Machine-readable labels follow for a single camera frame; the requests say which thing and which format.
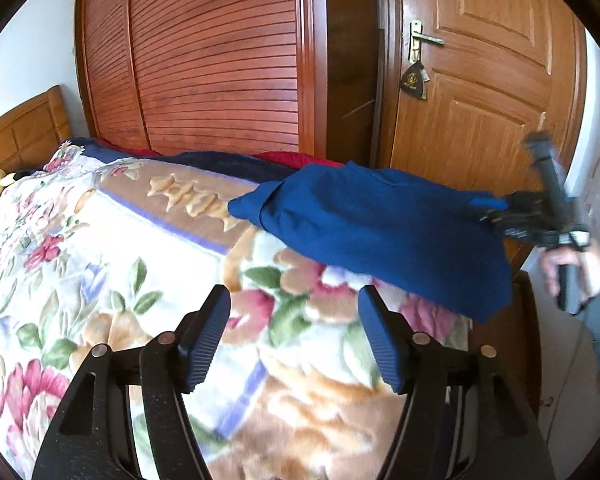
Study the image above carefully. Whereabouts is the black key pouch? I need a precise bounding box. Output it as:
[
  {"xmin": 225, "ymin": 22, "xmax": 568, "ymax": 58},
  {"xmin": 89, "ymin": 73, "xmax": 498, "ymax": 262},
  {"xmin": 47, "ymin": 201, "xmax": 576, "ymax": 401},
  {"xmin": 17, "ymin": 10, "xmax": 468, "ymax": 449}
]
[{"xmin": 400, "ymin": 61, "xmax": 429, "ymax": 101}]

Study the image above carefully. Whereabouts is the blue suit jacket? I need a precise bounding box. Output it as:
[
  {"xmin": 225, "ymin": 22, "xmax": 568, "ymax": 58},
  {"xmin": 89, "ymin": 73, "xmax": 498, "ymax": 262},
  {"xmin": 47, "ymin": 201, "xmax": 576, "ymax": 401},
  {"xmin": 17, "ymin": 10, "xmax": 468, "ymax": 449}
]
[{"xmin": 228, "ymin": 162, "xmax": 512, "ymax": 322}]

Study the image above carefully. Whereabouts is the louvered wooden wardrobe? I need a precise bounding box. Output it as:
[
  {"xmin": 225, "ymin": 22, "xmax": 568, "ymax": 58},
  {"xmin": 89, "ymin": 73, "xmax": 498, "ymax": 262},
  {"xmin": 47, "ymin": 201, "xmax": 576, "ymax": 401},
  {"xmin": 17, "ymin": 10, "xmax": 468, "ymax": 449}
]
[{"xmin": 74, "ymin": 0, "xmax": 327, "ymax": 157}]

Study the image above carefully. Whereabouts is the wooden headboard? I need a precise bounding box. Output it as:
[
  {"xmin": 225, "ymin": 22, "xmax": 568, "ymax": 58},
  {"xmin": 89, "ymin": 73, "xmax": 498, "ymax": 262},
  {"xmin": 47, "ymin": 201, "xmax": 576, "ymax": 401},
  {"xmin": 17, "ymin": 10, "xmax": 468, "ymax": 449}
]
[{"xmin": 0, "ymin": 86, "xmax": 72, "ymax": 172}]

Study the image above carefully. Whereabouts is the metal door handle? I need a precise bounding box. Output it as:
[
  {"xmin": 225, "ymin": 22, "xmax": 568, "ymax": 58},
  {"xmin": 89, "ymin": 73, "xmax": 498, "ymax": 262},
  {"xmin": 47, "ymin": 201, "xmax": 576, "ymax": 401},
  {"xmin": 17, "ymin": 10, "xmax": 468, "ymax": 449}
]
[{"xmin": 408, "ymin": 20, "xmax": 445, "ymax": 64}]

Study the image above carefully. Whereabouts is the floral bed blanket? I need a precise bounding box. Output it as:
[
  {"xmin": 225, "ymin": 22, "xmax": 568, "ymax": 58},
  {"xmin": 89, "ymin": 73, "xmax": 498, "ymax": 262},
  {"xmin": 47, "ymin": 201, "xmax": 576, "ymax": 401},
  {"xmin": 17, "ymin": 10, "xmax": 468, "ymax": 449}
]
[{"xmin": 0, "ymin": 140, "xmax": 474, "ymax": 480}]

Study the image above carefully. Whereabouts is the wooden door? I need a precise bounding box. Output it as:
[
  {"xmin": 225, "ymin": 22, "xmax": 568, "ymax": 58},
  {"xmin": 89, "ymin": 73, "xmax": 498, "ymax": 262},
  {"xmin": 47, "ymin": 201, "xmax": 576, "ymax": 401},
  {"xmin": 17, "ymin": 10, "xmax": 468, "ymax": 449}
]
[{"xmin": 377, "ymin": 0, "xmax": 589, "ymax": 266}]

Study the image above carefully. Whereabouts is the dark blue bed sheet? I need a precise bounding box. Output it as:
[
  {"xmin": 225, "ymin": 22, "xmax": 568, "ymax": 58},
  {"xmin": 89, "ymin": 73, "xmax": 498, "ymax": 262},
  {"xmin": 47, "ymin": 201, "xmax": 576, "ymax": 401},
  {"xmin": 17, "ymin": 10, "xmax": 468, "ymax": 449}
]
[{"xmin": 70, "ymin": 138, "xmax": 297, "ymax": 183}]

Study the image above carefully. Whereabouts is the person's right hand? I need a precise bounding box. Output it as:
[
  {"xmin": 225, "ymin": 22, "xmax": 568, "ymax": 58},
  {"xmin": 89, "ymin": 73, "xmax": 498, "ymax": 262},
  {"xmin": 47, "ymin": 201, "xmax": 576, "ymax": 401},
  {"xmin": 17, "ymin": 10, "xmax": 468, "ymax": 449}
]
[{"xmin": 540, "ymin": 240, "xmax": 600, "ymax": 304}]

